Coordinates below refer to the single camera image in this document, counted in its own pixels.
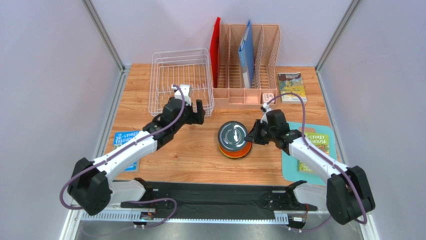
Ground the orange plate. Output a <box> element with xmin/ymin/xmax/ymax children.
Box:
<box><xmin>218</xmin><ymin>144</ymin><xmax>252</xmax><ymax>159</ymax></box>

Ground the red floral plate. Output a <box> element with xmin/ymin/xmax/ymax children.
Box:
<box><xmin>222</xmin><ymin>152</ymin><xmax>250</xmax><ymax>160</ymax></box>

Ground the green plate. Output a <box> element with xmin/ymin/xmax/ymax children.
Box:
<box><xmin>218</xmin><ymin>146</ymin><xmax>251</xmax><ymax>158</ymax></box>

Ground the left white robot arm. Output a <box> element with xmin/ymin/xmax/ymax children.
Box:
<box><xmin>66</xmin><ymin>97</ymin><xmax>206</xmax><ymax>216</ymax></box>

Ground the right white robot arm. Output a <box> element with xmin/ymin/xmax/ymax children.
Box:
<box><xmin>245</xmin><ymin>106</ymin><xmax>376</xmax><ymax>225</ymax></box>

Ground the white power adapter cube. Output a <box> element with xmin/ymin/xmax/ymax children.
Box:
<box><xmin>261</xmin><ymin>92</ymin><xmax>275</xmax><ymax>103</ymax></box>

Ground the teal cutting board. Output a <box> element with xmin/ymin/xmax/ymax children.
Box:
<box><xmin>281</xmin><ymin>123</ymin><xmax>339</xmax><ymax>186</ymax></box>

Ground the pink desk file organizer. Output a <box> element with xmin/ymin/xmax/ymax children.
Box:
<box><xmin>213</xmin><ymin>22</ymin><xmax>281</xmax><ymax>109</ymax></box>

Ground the green storey treehouse book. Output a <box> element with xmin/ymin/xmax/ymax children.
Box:
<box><xmin>297</xmin><ymin>132</ymin><xmax>330</xmax><ymax>174</ymax></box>

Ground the illustrated book back right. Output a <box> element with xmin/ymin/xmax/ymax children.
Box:
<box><xmin>277</xmin><ymin>72</ymin><xmax>307</xmax><ymax>104</ymax></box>

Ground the blue storey treehouse book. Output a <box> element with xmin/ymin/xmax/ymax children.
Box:
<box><xmin>112</xmin><ymin>130</ymin><xmax>139</xmax><ymax>173</ymax></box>

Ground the red folder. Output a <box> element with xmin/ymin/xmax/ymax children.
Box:
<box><xmin>209</xmin><ymin>16</ymin><xmax>222</xmax><ymax>88</ymax></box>

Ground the blue folder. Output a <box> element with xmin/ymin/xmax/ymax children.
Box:
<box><xmin>238</xmin><ymin>19</ymin><xmax>255</xmax><ymax>89</ymax></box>

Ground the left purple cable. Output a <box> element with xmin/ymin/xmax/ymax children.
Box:
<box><xmin>59</xmin><ymin>84</ymin><xmax>187</xmax><ymax>229</ymax></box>

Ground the purple cable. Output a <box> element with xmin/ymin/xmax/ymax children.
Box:
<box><xmin>59</xmin><ymin>84</ymin><xmax>187</xmax><ymax>229</ymax></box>
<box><xmin>262</xmin><ymin>92</ymin><xmax>368</xmax><ymax>233</ymax></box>

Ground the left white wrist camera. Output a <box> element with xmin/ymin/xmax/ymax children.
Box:
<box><xmin>171</xmin><ymin>84</ymin><xmax>193</xmax><ymax>106</ymax></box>

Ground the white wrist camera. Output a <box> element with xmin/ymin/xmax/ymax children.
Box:
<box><xmin>171</xmin><ymin>84</ymin><xmax>193</xmax><ymax>106</ymax></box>
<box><xmin>260</xmin><ymin>102</ymin><xmax>273</xmax><ymax>124</ymax></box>

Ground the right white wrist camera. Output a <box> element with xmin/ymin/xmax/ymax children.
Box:
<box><xmin>260</xmin><ymin>102</ymin><xmax>273</xmax><ymax>124</ymax></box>

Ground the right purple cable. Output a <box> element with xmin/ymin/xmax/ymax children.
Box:
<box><xmin>262</xmin><ymin>92</ymin><xmax>368</xmax><ymax>233</ymax></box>

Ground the white wire dish rack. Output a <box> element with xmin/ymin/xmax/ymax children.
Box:
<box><xmin>148</xmin><ymin>48</ymin><xmax>215</xmax><ymax>117</ymax></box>

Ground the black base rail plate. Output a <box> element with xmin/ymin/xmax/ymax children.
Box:
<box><xmin>120</xmin><ymin>181</ymin><xmax>318</xmax><ymax>220</ymax></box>

